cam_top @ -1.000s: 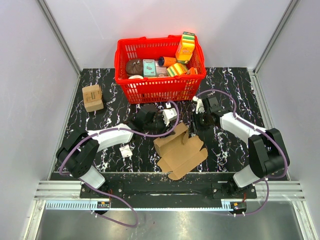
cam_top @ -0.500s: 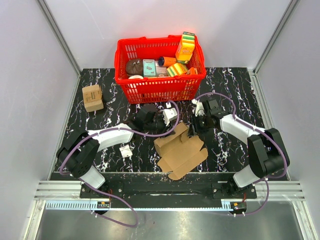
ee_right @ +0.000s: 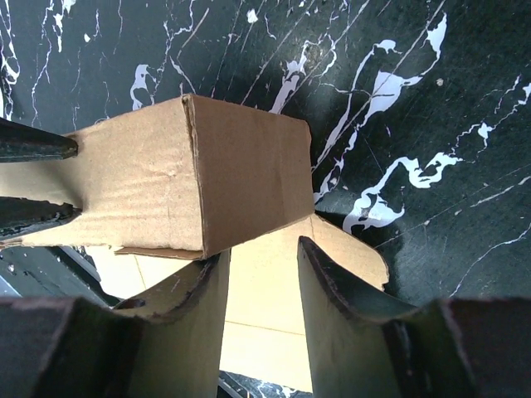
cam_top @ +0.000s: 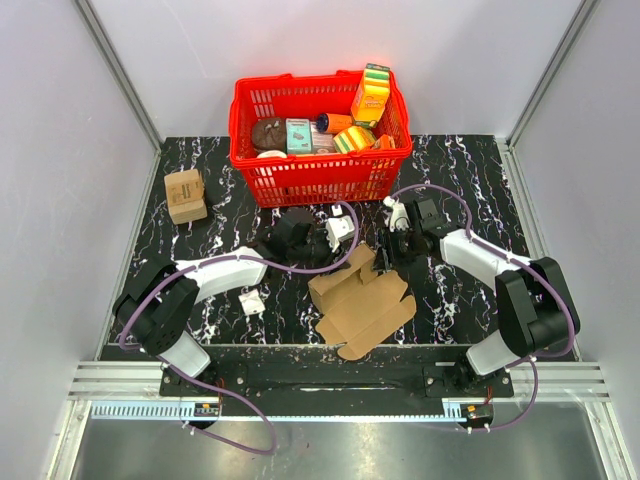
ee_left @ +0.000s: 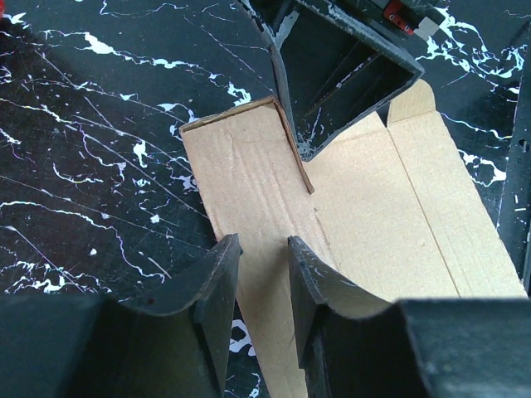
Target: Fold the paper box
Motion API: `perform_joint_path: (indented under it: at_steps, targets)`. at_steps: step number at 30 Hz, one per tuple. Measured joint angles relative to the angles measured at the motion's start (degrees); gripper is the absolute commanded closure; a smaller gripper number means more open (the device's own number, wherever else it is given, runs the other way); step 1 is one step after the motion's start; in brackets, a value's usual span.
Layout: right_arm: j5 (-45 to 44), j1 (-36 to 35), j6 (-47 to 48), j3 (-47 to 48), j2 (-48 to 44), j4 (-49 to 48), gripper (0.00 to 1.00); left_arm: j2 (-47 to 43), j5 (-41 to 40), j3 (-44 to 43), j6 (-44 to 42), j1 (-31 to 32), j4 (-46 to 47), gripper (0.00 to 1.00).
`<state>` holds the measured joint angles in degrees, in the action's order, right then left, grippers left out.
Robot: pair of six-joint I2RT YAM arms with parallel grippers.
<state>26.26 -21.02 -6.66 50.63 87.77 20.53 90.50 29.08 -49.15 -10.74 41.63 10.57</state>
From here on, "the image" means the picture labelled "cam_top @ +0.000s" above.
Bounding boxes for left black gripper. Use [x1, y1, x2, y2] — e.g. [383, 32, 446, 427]
[289, 226, 351, 278]

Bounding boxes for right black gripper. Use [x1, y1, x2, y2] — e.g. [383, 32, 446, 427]
[370, 226, 422, 273]

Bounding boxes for brown cardboard box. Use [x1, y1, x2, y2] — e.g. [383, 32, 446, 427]
[308, 244, 417, 361]

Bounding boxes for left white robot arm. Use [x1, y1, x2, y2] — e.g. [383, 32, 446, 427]
[112, 202, 359, 396]

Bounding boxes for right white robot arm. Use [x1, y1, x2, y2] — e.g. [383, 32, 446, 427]
[374, 196, 580, 396]

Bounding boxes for pink white snack box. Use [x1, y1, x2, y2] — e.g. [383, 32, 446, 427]
[310, 121, 335, 154]

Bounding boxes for teal snack box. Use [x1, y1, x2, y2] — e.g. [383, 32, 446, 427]
[285, 118, 312, 155]

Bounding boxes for small folded cardboard box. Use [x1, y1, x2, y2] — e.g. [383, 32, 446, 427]
[164, 169, 207, 225]

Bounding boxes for red plastic shopping basket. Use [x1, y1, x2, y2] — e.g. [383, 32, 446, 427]
[229, 70, 413, 208]

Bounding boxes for small white paper card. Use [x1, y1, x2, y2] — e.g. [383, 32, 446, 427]
[238, 289, 265, 316]

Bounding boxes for yellow green sponge pack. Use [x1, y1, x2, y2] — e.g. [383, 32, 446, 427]
[333, 125, 376, 154]

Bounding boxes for small orange packet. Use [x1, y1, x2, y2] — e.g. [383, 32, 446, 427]
[371, 134, 396, 150]

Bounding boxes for orange blue can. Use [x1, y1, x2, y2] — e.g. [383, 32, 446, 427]
[315, 113, 354, 135]

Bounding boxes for brown round chocolate cake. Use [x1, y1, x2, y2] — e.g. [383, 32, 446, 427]
[251, 117, 287, 153]

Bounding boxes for tall orange yellow carton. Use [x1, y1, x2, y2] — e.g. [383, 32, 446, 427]
[350, 63, 391, 128]

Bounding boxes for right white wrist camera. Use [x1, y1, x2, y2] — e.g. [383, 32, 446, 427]
[383, 196, 410, 232]

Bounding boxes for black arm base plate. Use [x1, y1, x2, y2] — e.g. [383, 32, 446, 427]
[158, 343, 516, 406]

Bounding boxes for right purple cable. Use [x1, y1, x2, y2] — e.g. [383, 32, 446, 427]
[389, 183, 576, 434]

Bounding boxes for purple cable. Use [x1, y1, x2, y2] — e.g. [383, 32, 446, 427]
[389, 183, 576, 434]
[118, 201, 360, 455]

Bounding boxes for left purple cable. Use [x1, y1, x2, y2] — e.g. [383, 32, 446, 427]
[118, 201, 360, 455]

